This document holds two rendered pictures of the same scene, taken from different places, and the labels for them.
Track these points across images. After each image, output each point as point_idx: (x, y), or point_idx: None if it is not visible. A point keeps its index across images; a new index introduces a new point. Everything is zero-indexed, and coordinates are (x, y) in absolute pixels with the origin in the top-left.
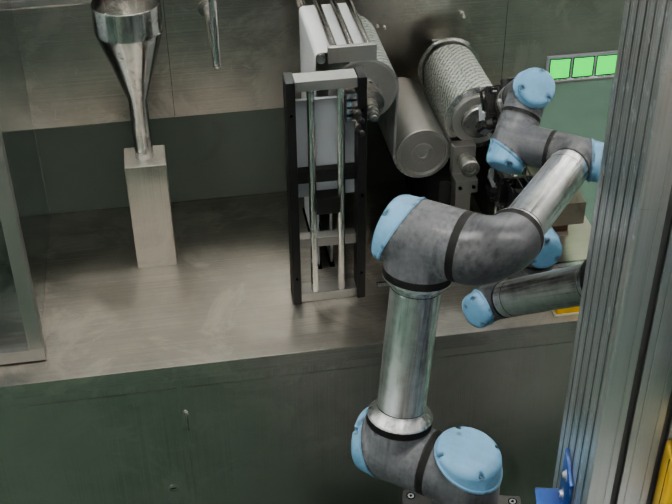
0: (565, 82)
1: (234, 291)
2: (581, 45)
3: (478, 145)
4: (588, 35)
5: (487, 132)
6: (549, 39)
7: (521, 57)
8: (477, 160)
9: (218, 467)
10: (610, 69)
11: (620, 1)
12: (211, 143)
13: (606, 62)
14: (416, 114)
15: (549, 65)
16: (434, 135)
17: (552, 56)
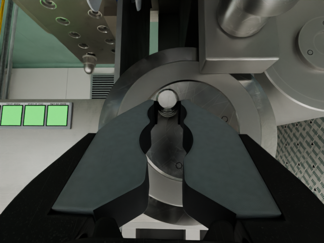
0: (51, 100)
1: None
2: (37, 137)
3: (178, 53)
4: (31, 146)
5: (193, 125)
6: (68, 146)
7: (95, 129)
8: (145, 23)
9: None
10: (7, 110)
11: (0, 180)
12: None
13: (11, 117)
14: (285, 123)
15: (67, 119)
16: (298, 91)
17: (64, 128)
